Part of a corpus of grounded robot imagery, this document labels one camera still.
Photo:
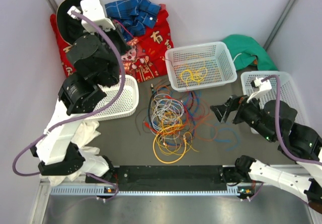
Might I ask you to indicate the red printed cloth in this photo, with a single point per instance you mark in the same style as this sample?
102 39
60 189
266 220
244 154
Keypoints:
146 58

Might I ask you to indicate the white cloth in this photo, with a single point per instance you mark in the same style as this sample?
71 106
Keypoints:
85 133

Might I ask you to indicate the green cloth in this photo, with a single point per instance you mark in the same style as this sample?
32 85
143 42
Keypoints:
246 51

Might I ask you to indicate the white rectangular basket, middle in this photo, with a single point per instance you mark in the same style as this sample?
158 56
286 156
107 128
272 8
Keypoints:
200 66

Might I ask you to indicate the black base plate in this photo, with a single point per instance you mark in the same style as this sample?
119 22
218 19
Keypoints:
169 178

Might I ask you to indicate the white rectangular basket, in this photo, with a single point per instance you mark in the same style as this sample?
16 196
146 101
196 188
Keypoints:
289 93
200 66

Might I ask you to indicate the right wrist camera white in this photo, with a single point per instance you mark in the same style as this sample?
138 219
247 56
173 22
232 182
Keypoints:
262 87

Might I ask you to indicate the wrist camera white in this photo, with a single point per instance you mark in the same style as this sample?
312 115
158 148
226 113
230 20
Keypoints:
94 11
262 87

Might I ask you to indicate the blue plaid shirt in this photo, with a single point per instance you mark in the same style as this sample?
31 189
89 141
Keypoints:
135 16

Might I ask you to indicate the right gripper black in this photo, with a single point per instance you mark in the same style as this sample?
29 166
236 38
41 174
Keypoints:
221 111

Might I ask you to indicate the grey corner post right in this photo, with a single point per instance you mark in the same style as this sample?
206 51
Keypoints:
281 20

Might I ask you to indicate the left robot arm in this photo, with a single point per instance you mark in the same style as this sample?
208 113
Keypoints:
97 62

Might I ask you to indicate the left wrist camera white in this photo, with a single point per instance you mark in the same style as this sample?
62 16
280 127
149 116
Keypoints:
94 11

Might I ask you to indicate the white rectangular basket, right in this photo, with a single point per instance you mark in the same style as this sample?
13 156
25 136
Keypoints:
289 93

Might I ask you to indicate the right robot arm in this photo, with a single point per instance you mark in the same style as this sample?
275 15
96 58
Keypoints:
275 122

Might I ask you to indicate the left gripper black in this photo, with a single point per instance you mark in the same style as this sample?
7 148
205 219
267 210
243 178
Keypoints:
116 33

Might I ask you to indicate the black hat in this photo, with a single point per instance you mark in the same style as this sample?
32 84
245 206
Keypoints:
70 29

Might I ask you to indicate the white oval perforated basket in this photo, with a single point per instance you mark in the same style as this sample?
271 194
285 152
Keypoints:
124 106

